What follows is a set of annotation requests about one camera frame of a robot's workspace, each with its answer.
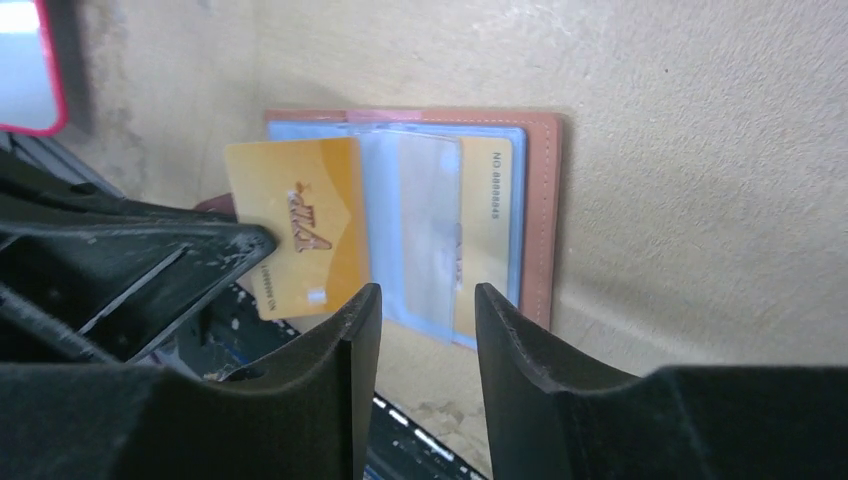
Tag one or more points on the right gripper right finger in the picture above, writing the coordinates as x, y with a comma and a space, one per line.
532, 382

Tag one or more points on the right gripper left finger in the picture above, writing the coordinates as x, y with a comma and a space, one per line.
309, 404

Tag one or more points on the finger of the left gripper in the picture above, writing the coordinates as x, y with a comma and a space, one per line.
26, 182
112, 293

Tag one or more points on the red framed whiteboard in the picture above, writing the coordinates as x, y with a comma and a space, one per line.
32, 97

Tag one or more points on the orange credit card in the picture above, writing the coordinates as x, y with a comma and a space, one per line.
309, 195
485, 223

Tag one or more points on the pink leather card holder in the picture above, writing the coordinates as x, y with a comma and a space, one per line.
411, 168

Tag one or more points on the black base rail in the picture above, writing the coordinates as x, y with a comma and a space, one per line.
228, 334

